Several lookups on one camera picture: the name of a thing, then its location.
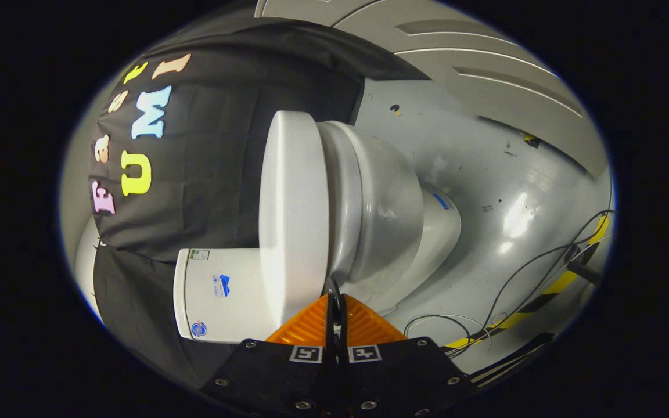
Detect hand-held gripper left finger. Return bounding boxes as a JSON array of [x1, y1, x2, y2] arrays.
[[200, 294, 336, 418]]

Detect white toilet lid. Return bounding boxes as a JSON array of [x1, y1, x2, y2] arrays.
[[258, 110, 331, 327]]

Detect white cabinet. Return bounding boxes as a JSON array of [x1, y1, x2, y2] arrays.
[[255, 0, 610, 180]]

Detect black lid pull tab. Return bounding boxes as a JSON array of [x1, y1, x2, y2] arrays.
[[323, 276, 348, 326]]

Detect white toilet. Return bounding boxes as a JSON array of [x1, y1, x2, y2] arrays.
[[172, 119, 462, 344]]

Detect yellow black floor tape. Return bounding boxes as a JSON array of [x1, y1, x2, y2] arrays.
[[444, 214, 612, 350]]

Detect black backdrop cloth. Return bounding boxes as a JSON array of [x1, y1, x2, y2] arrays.
[[87, 17, 429, 391]]

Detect thin black cables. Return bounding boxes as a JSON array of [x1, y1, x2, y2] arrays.
[[403, 209, 615, 350]]

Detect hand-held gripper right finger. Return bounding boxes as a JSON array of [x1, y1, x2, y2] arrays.
[[336, 294, 477, 418]]

